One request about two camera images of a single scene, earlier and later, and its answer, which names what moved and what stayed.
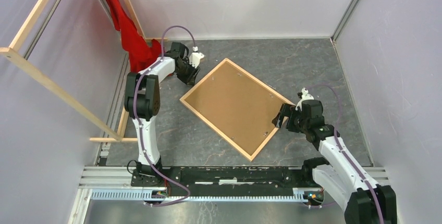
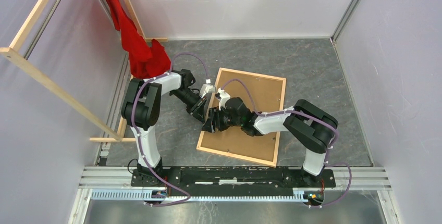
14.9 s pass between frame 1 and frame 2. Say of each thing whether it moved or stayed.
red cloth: stayed
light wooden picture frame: moved
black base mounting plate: stayed
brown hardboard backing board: moved
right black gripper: moved
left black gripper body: moved
